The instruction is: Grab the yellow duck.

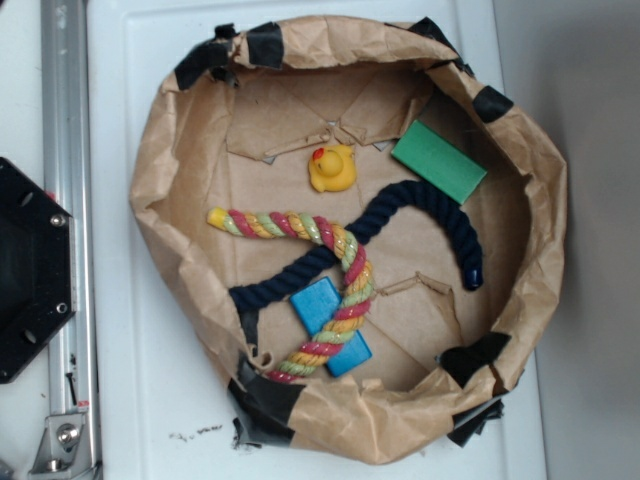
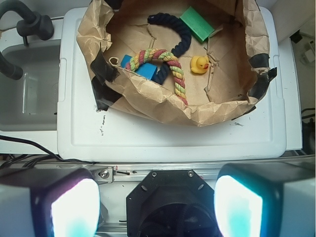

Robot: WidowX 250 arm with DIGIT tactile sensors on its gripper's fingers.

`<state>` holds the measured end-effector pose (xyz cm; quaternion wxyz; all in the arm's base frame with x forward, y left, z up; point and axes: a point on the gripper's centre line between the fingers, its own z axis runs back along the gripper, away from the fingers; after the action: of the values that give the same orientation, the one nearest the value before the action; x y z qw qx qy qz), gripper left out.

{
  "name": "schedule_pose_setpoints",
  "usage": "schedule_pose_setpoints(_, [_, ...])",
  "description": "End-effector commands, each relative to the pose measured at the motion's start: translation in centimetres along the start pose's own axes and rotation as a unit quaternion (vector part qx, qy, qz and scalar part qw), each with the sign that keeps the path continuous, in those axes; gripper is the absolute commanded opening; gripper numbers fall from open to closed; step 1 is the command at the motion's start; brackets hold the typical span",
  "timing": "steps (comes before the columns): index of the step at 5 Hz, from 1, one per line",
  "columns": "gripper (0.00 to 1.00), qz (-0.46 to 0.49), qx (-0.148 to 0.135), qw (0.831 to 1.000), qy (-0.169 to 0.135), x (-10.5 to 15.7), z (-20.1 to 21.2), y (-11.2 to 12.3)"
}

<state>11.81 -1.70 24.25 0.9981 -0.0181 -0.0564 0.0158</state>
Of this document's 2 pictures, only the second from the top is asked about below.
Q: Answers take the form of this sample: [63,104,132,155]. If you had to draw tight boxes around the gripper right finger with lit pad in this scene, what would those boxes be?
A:
[214,162,316,237]

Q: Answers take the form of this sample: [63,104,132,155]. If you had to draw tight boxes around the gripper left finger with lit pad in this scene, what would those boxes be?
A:
[0,168,100,237]

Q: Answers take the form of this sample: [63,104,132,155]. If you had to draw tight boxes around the yellow rubber duck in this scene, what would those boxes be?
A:
[190,56,209,74]

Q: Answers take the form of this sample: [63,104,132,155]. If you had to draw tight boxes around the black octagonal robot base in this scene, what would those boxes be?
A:
[126,170,221,237]

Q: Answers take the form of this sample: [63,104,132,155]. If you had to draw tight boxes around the white plastic lid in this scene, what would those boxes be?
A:
[57,7,286,163]

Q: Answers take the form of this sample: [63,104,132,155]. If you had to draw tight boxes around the grey plastic bin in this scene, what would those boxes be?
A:
[0,39,61,132]

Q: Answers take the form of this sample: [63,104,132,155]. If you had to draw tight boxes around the brown paper bag tray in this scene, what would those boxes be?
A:
[77,0,277,127]

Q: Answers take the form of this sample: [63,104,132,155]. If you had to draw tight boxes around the blue block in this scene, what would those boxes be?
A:
[120,55,158,80]

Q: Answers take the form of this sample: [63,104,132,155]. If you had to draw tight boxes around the green block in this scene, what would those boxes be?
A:
[180,6,215,43]

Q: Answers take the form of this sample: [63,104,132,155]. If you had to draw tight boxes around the black cable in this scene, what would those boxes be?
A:
[0,135,96,168]

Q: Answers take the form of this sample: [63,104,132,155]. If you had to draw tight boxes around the navy blue rope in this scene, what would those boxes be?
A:
[147,14,192,84]

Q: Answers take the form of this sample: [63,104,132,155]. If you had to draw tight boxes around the multicolour twisted rope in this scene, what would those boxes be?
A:
[124,48,189,106]

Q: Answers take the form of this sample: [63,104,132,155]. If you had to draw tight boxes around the black hose with clamp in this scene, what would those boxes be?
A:
[0,0,54,80]

